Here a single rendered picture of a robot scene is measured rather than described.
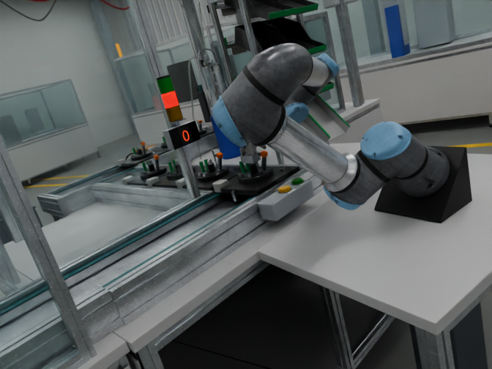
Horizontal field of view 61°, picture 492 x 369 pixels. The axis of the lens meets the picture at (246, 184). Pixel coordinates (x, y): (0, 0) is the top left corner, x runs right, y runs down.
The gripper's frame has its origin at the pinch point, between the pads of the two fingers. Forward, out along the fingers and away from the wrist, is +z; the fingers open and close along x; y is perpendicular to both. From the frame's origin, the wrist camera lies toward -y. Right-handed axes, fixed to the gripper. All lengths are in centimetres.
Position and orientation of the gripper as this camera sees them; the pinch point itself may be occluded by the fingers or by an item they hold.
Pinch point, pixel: (247, 149)
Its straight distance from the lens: 156.7
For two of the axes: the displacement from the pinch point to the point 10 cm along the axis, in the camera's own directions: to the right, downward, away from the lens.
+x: 6.8, -3.9, 6.2
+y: 6.9, 6.3, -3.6
